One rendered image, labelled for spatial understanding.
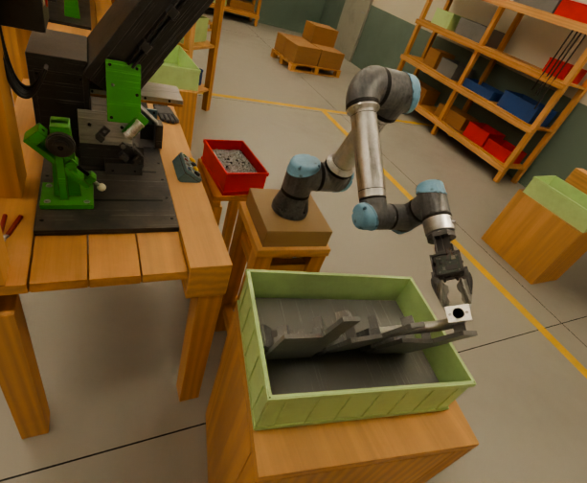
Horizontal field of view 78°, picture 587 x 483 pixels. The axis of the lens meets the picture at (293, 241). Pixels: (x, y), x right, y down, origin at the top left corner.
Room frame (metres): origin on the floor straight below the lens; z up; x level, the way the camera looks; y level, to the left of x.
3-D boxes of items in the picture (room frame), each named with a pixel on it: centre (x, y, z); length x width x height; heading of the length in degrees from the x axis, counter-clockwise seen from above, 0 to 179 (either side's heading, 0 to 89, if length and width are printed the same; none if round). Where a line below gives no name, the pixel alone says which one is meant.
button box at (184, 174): (1.30, 0.52, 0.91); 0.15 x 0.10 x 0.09; 35
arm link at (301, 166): (1.27, 0.05, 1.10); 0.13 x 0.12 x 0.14; 124
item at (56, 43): (1.30, 1.05, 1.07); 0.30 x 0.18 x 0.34; 35
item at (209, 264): (1.45, 0.65, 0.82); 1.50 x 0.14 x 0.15; 35
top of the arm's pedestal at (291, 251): (1.27, 0.06, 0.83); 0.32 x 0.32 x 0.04; 32
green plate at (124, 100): (1.26, 0.78, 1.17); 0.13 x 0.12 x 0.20; 35
